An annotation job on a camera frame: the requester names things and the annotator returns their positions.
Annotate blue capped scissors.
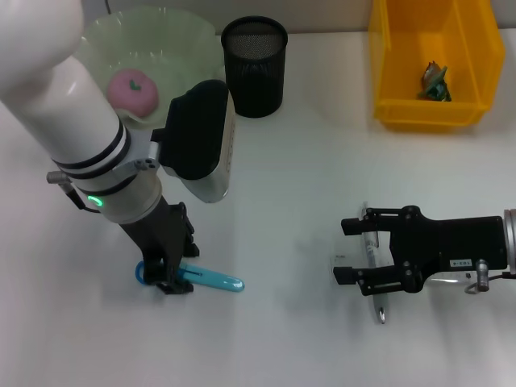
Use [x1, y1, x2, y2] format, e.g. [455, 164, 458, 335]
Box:
[134, 260, 246, 294]

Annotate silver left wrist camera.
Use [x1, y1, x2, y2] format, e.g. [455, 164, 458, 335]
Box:
[148, 79, 236, 205]

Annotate transparent plastic ruler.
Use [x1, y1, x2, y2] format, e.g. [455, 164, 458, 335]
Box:
[330, 252, 473, 285]

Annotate black mesh pen holder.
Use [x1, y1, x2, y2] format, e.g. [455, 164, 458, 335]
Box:
[220, 15, 289, 119]

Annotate translucent green fruit bowl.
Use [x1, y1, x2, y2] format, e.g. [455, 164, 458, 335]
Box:
[76, 6, 227, 126]

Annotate yellow plastic bin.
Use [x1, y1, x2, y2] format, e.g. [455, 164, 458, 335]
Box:
[367, 0, 506, 132]

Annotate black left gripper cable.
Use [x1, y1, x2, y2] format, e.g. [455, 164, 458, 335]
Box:
[46, 170, 92, 213]

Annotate right gripper cable with plug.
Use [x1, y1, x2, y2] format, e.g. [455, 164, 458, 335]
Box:
[465, 260, 516, 294]

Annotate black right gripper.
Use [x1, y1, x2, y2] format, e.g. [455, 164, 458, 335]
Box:
[332, 204, 508, 298]

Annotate grey click pen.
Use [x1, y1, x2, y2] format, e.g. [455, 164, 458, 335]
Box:
[360, 201, 389, 326]

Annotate pink toy peach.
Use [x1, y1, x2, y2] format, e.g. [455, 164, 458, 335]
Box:
[106, 68, 159, 119]

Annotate green plastic wrapper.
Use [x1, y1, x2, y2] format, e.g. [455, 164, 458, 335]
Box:
[417, 60, 453, 102]

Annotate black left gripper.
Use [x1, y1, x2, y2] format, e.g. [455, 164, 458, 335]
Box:
[118, 201, 202, 297]

